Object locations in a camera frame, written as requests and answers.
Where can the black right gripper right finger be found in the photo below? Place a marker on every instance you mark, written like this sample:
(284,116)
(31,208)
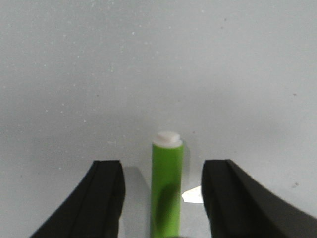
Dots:
(237,206)

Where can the green marker pen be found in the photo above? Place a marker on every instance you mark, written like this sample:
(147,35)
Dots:
(167,163)

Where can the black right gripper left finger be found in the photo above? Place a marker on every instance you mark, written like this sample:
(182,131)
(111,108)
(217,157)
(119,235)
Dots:
(94,207)

